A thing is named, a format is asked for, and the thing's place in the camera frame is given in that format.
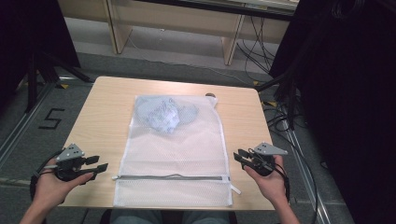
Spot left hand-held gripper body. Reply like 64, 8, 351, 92
54, 143, 87, 183

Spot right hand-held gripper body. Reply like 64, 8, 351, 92
247, 142, 290, 178

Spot white mesh laundry bag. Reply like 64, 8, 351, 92
111, 94, 243, 208

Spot person's right hand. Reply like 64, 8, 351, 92
243, 154, 290, 205

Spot person's left hand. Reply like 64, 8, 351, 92
33, 158, 95, 210

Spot person's legs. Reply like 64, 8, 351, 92
108, 209, 232, 224

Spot black tripod stand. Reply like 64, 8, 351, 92
255, 69, 302, 131
24, 50, 95, 114

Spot light blue garment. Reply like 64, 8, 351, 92
135, 96, 200, 134

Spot black curtain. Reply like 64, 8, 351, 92
0, 0, 81, 110
269, 0, 396, 224

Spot light wooden desk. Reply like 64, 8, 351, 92
57, 0, 301, 66

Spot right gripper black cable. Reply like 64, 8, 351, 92
247, 147, 291, 203

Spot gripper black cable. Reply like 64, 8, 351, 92
29, 149, 64, 202
247, 147, 291, 203

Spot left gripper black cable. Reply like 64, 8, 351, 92
29, 149, 64, 202

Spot aluminium floor rail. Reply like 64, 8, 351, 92
279, 102, 332, 224
0, 78, 54, 167

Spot black floor cable bundle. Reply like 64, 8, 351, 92
262, 99, 319, 224

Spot hanging black cables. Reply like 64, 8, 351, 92
235, 15, 278, 76

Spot thin white floor cable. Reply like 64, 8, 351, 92
126, 27, 252, 87

